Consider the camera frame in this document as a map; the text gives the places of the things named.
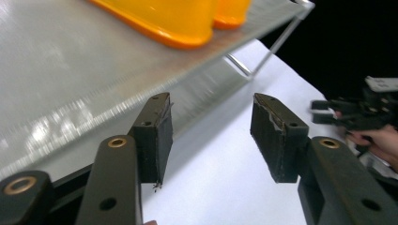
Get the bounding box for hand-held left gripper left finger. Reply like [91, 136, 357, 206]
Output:
[74, 92, 175, 225]

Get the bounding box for yellow duck plastic scoop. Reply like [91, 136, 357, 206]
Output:
[87, 0, 219, 51]

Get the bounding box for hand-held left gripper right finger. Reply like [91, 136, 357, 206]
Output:
[250, 92, 398, 225]

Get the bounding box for yellow plastic cup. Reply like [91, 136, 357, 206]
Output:
[213, 0, 253, 31]

